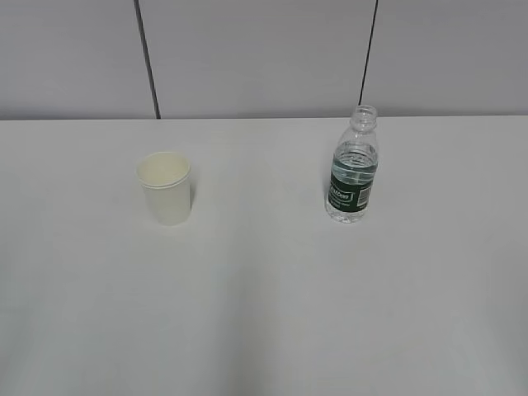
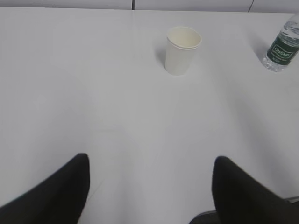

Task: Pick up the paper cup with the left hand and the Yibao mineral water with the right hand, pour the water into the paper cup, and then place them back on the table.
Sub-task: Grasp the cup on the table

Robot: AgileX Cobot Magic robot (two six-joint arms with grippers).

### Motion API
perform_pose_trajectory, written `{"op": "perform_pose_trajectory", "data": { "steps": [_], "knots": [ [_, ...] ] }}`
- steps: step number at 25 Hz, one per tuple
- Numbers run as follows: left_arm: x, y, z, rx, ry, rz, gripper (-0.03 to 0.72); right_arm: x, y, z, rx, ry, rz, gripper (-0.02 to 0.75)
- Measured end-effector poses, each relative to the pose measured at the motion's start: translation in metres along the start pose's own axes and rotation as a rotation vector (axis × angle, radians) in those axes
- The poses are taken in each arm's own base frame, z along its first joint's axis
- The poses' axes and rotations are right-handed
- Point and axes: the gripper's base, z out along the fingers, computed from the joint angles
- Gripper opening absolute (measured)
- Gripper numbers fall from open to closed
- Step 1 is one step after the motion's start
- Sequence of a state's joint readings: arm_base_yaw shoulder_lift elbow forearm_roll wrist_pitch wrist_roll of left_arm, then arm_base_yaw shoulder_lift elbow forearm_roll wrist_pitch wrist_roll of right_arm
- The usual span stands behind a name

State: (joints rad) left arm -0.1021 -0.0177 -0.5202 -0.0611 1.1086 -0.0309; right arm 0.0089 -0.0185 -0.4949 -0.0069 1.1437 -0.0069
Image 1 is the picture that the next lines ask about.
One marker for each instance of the clear water bottle green label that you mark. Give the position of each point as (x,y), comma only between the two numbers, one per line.
(354,165)

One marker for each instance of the white paper cup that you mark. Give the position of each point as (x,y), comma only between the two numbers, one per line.
(165,180)

